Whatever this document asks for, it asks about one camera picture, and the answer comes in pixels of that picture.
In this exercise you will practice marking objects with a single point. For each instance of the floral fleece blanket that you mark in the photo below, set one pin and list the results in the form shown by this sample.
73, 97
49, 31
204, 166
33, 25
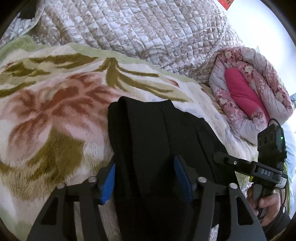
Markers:
54, 104

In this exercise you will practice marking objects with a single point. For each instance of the magenta pillow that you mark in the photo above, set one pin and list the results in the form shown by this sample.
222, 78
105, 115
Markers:
243, 95

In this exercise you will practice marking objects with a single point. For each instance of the person right hand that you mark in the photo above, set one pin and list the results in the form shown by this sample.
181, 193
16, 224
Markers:
272, 204

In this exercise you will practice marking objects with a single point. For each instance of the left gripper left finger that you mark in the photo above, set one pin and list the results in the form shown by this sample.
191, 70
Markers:
56, 219

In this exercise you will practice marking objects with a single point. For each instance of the black camera box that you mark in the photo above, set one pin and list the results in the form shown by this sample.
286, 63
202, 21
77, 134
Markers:
271, 147

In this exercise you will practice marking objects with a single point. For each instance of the black pants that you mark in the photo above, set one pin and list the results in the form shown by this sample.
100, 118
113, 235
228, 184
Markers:
145, 138

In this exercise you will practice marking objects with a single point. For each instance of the pink floral rolled quilt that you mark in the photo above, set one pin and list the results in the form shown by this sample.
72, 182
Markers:
262, 77

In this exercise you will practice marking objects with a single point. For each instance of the quilted beige bedspread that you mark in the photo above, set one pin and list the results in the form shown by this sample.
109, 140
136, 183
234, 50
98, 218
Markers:
182, 37

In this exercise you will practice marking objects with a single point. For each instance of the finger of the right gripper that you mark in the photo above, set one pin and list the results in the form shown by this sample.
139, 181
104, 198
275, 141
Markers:
236, 164

